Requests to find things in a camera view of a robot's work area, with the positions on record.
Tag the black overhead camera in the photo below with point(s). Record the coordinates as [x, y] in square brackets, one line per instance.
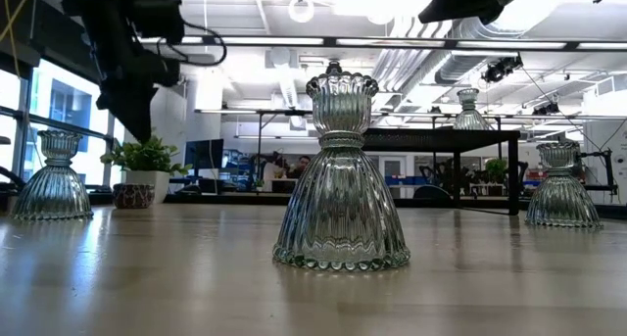
[499, 70]

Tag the black overhead crossbar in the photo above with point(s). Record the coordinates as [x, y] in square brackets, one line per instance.
[328, 42]

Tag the green background plant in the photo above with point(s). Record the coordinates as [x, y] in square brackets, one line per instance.
[496, 172]

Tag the person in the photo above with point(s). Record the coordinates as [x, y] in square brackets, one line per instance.
[302, 164]

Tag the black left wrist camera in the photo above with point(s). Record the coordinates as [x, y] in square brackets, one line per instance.
[159, 15]

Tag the purple patterned ceramic bowl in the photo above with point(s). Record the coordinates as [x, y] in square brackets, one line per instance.
[133, 196]

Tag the black computer monitor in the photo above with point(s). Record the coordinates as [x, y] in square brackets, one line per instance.
[203, 155]

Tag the black aluminium table frame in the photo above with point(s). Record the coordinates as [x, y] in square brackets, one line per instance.
[220, 199]

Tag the black desk stand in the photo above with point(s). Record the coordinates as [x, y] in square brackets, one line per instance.
[607, 169]

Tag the ribbed glass candlestick holder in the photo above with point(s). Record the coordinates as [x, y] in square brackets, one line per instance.
[470, 118]
[341, 204]
[54, 189]
[561, 199]

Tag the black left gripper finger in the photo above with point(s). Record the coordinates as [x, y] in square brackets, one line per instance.
[132, 110]

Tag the green plant in white pot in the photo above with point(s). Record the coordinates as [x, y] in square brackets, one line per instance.
[147, 179]

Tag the black table in background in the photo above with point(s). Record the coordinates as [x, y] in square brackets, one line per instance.
[441, 140]

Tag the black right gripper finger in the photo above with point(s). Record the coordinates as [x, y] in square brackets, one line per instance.
[475, 3]

